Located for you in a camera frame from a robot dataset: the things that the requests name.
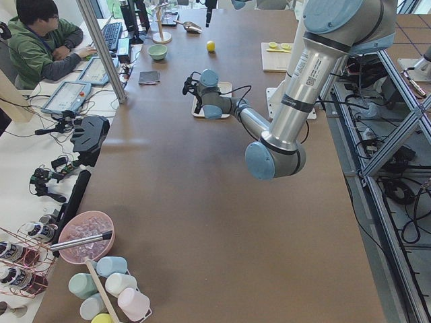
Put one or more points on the teach pendant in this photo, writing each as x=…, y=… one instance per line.
x=69, y=96
x=94, y=73

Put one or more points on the grey folded cloth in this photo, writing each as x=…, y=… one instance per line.
x=149, y=77

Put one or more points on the person in green hoodie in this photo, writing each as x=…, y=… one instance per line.
x=42, y=44

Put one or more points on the pink plastic cup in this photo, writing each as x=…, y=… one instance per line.
x=134, y=304

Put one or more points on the beige rabbit print tray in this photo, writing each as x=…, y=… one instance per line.
x=216, y=100

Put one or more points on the yellow lemon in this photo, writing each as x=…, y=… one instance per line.
x=211, y=46

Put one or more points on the pink bowl with ice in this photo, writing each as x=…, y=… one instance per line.
x=84, y=225

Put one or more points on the metal tongs handle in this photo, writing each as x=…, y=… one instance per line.
x=81, y=241

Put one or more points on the blue plastic cup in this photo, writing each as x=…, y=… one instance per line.
x=111, y=264

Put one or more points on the wooden mug tree stand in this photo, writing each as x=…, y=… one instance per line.
x=159, y=36

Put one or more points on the lower teach pendant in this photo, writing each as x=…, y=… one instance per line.
x=69, y=96

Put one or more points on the green plastic cup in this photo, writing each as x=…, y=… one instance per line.
x=82, y=285

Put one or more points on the yellow plastic knife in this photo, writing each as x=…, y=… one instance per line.
x=277, y=50

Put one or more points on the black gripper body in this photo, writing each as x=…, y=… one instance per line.
x=210, y=4
x=199, y=99

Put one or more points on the bamboo cutting board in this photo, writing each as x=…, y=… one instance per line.
x=275, y=61

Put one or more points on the white plastic cup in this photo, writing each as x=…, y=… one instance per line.
x=117, y=282

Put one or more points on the black keyboard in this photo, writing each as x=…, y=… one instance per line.
x=111, y=33

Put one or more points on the aluminium frame post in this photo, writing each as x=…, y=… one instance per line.
x=92, y=24

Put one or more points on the light green bowl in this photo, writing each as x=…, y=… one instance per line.
x=157, y=52

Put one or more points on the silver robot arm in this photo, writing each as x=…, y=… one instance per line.
x=237, y=4
x=333, y=29

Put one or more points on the upper teach pendant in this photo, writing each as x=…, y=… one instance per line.
x=94, y=73

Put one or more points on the copper bottle rack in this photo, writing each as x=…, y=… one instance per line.
x=26, y=264

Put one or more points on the metal scoop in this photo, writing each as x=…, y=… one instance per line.
x=190, y=27

